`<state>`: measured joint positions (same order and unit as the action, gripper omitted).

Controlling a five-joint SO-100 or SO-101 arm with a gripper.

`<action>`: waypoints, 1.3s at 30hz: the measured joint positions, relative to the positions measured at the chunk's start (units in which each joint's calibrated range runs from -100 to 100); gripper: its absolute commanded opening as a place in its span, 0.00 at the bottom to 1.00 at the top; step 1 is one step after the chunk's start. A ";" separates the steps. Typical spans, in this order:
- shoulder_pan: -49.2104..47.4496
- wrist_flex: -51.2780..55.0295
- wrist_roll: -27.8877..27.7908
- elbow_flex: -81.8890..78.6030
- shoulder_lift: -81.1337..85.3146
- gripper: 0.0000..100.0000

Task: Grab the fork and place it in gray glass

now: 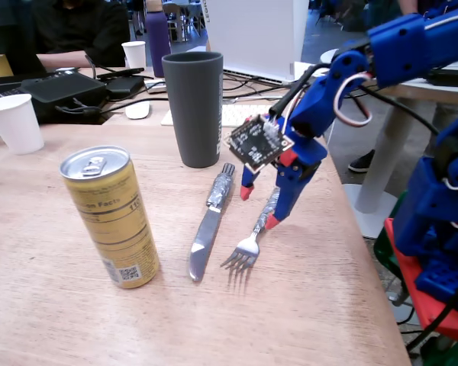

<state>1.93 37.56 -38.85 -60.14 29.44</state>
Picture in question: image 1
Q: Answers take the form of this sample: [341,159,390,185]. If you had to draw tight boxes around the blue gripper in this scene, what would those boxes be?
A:
[240,131,328,230]

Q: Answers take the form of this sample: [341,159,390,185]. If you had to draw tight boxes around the fork with taped handle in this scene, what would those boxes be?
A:
[220,186,282,272]

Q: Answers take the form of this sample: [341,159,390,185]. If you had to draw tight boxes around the bare person forearm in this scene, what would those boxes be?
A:
[36,49,91,71]

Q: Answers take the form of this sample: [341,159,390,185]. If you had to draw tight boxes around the gray glass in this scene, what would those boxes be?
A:
[161,51,225,169]

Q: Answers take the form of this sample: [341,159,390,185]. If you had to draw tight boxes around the white keyboard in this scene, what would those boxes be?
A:
[160,103,276,128]

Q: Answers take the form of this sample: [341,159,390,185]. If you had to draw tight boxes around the black shoe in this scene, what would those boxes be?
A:
[347,149,376,173]

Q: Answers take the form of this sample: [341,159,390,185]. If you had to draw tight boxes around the silver adapter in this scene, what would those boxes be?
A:
[144,79,168,95]

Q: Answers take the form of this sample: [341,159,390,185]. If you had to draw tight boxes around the white computer mouse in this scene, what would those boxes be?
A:
[124,101,152,120]

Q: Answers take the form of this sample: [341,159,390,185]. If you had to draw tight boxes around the yellow drink can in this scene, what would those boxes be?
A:
[59,145,161,290]

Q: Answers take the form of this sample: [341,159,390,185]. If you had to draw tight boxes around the black power brick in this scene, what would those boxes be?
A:
[105,75,146,101]

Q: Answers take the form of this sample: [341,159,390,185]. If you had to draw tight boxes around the purple bottle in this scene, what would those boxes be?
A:
[144,0,172,79]

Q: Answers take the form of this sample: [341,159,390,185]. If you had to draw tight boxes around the small white paper cup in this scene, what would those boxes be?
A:
[121,40,147,69]

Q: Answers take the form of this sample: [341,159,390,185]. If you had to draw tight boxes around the black flat phone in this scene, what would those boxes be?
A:
[95,67,145,81]

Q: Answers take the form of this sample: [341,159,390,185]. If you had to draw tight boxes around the light background chair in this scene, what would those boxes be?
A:
[162,2,186,43]

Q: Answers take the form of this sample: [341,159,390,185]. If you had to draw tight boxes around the black ribbed case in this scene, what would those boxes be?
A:
[18,71,108,125]

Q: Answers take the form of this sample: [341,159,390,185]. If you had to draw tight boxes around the person in black sweater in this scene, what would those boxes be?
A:
[32,0,131,72]

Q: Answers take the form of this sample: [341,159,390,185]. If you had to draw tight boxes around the large white paper cup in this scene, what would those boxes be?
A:
[0,93,46,156]

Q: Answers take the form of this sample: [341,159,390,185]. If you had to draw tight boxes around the red camera mount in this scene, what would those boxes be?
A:
[278,149,302,168]

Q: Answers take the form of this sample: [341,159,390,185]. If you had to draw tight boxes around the black camera circuit board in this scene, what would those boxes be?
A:
[223,114,295,172]

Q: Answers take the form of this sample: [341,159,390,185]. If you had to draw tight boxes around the knife with taped handle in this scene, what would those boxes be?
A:
[186,162,237,283]

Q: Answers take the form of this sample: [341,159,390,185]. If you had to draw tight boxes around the black camera cable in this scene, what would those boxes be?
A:
[269,63,331,115]

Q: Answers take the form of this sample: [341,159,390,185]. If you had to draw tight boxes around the white servo cable loop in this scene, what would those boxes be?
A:
[333,71,374,128]

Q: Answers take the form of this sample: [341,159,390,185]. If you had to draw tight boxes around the round white pedestal table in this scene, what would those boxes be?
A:
[319,47,458,239]

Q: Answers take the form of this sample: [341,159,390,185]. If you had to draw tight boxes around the red robot base plate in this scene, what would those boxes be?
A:
[384,217,458,342]

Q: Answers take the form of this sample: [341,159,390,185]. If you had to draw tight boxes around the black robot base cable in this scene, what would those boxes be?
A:
[406,266,458,352]

